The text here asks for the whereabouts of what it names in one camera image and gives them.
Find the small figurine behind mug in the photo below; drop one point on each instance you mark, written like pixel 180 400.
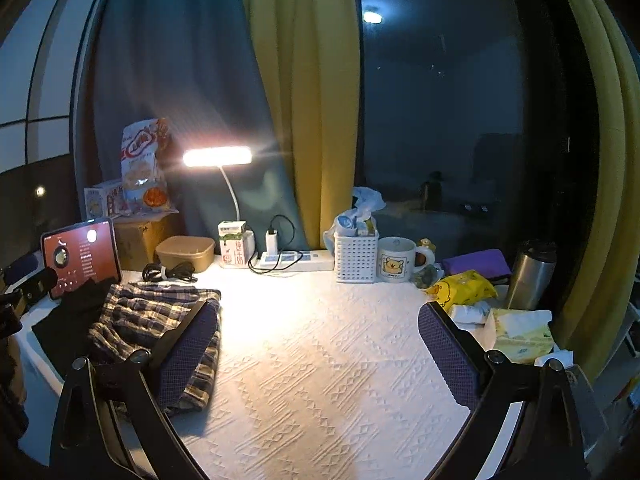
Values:
pixel 429 247

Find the tablet with red screen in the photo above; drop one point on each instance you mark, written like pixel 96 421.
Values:
pixel 82 252

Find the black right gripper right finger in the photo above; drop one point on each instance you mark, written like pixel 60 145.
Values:
pixel 546 442

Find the white textured tablecloth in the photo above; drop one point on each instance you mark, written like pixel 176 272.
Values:
pixel 320 380

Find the grey blue curtain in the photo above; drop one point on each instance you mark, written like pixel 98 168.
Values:
pixel 192 63

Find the yellow curtain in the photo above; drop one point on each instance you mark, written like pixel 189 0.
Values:
pixel 593 313
pixel 308 54

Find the plaid checkered pants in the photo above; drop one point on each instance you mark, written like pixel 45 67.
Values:
pixel 135 315

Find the white desk lamp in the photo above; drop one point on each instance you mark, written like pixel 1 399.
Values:
pixel 207 195

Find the white bear mug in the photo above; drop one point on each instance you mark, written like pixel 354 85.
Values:
pixel 399 259

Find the brown lidded box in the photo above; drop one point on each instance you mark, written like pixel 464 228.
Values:
pixel 197 250

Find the stainless steel thermos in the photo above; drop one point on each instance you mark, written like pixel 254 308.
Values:
pixel 531 275

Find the yellow duck plastic bag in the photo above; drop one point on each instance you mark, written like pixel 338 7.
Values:
pixel 462 289

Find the white charger with black cable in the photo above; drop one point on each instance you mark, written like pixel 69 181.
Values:
pixel 275 248

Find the phone in clear case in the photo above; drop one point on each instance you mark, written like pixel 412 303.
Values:
pixel 591 419

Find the green white carton box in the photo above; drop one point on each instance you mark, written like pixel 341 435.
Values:
pixel 232 242

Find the white power strip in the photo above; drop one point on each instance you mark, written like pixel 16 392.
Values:
pixel 313 260

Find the white tissue packet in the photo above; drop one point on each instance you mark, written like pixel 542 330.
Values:
pixel 475 314

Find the black cloth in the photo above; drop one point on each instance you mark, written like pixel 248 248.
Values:
pixel 64 333

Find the cardboard box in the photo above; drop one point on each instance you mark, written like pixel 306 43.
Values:
pixel 138 236

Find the white perforated plastic basket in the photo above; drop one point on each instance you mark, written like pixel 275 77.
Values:
pixel 355 258

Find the yellow curtain right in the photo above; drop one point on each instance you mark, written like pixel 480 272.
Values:
pixel 593 313

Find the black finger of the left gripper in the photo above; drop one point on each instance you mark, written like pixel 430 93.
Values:
pixel 23 282

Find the purple case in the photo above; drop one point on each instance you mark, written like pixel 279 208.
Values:
pixel 489 263

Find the yellow tissue pack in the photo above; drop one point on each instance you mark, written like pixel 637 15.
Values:
pixel 522 336

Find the snack bag with pumpkin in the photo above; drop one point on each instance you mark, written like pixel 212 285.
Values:
pixel 143 146

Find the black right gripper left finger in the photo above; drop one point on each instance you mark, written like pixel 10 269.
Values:
pixel 86 440

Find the yellow curtain left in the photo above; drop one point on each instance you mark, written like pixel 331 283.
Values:
pixel 308 54

